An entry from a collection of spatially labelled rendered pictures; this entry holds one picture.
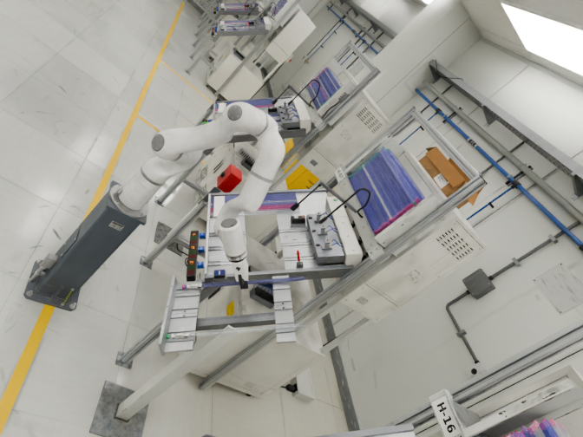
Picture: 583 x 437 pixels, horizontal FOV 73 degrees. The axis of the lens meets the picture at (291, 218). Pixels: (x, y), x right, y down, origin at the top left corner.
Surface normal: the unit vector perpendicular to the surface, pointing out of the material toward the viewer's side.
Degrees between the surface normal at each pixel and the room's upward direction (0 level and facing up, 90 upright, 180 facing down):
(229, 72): 90
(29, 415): 0
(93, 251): 90
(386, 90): 90
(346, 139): 90
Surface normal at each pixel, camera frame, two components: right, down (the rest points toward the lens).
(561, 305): -0.70, -0.50
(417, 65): 0.13, 0.61
